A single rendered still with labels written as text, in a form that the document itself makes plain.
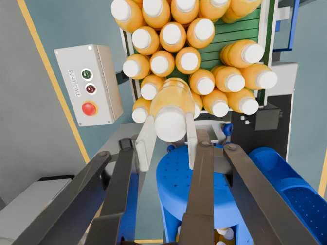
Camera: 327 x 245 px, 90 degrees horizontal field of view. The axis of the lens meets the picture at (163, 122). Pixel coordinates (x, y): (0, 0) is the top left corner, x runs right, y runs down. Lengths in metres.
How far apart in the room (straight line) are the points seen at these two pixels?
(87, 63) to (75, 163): 1.86
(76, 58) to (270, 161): 1.69
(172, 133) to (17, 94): 2.12
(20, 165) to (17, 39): 1.46
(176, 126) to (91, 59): 0.31
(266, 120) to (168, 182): 0.35
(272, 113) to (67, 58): 0.58
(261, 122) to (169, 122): 0.43
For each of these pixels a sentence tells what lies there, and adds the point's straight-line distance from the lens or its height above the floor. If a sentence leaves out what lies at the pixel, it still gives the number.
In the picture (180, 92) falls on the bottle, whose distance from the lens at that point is 0.23.
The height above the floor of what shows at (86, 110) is 1.11.
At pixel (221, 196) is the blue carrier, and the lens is 0.43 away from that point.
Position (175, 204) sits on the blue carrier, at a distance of 0.43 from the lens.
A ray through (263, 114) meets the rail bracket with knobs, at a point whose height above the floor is 1.00.
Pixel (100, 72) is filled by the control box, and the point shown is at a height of 1.09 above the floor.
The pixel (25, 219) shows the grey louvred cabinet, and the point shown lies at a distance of 2.08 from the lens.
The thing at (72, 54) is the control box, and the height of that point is 1.10.
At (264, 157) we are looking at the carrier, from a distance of 1.77.
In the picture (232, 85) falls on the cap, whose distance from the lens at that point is 0.43.
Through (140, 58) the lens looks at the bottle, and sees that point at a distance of 0.46.
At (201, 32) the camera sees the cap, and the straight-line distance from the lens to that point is 0.41.
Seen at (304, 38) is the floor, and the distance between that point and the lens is 1.77.
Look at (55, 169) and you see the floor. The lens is 2.46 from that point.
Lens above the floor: 1.50
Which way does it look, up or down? 67 degrees down
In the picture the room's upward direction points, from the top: 166 degrees counter-clockwise
